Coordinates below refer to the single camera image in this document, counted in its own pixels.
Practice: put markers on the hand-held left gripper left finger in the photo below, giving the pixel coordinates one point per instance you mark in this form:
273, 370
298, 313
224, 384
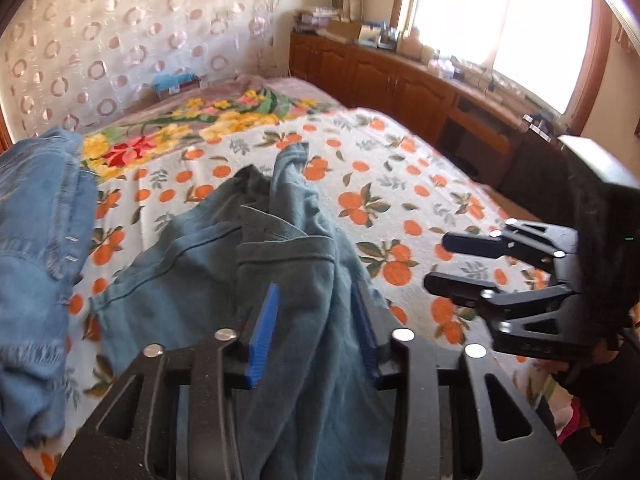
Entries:
262, 335

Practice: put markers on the folded blue jeans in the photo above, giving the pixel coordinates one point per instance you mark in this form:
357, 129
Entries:
35, 235

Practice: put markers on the sheer circle pattern curtain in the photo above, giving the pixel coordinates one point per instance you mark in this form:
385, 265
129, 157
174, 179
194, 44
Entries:
125, 35

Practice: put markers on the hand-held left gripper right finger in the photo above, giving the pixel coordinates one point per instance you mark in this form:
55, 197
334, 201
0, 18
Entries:
364, 332

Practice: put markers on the wooden framed window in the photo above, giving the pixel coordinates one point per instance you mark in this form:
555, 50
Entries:
500, 20

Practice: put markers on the low wooden cabinet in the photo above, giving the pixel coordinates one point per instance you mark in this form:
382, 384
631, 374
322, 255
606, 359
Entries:
380, 75

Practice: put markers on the stack of papers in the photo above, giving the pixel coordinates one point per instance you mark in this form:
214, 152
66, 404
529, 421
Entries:
315, 17

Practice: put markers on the cardboard box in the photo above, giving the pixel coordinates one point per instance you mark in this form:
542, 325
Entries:
344, 27

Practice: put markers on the orange print bed sheet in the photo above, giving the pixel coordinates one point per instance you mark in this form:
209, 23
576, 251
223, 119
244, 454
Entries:
425, 175

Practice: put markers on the box with blue bag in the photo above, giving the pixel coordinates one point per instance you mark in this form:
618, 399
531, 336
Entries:
172, 82

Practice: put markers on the grey-blue pants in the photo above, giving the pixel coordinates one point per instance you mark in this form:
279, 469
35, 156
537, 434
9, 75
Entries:
300, 260

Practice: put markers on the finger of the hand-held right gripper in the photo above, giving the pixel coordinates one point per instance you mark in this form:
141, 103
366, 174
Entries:
450, 287
475, 245

